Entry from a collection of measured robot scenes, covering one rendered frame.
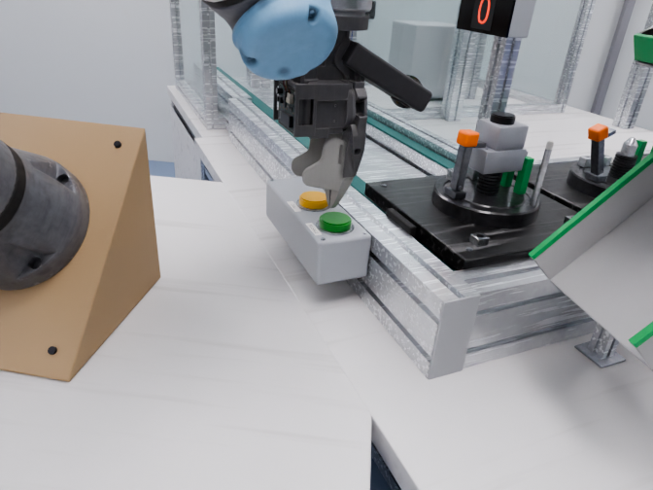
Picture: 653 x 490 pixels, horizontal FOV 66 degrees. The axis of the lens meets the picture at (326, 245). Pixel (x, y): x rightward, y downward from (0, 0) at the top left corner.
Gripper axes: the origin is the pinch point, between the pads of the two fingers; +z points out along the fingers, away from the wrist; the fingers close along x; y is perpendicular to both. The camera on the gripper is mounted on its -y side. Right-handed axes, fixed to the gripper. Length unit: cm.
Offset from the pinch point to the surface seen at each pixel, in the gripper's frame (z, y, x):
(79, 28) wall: 17, 30, -330
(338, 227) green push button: 3.3, 0.5, 2.0
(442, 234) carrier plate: 3.1, -10.6, 7.5
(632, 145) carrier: -4.1, -46.3, 2.3
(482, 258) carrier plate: 3.1, -11.7, 13.5
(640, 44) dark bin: -20.2, -13.8, 22.3
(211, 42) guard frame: -7, -2, -80
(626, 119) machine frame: 11, -128, -58
